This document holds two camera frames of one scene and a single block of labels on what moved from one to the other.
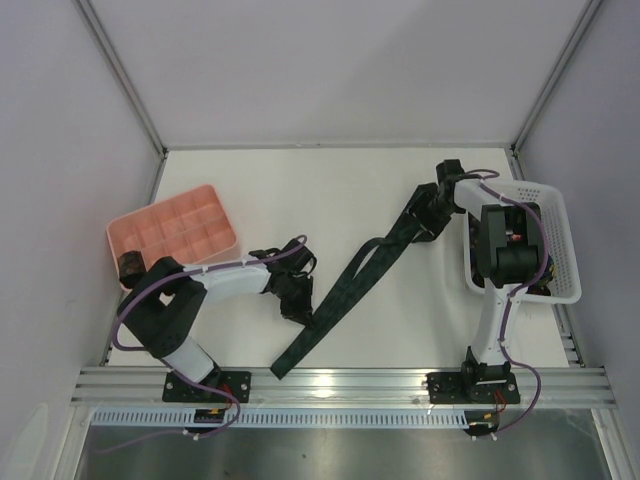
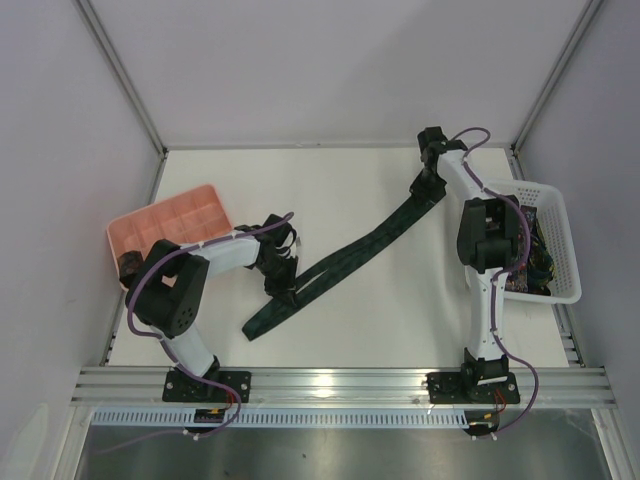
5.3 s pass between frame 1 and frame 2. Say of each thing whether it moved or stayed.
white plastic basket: stayed
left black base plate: stayed
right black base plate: stayed
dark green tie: moved
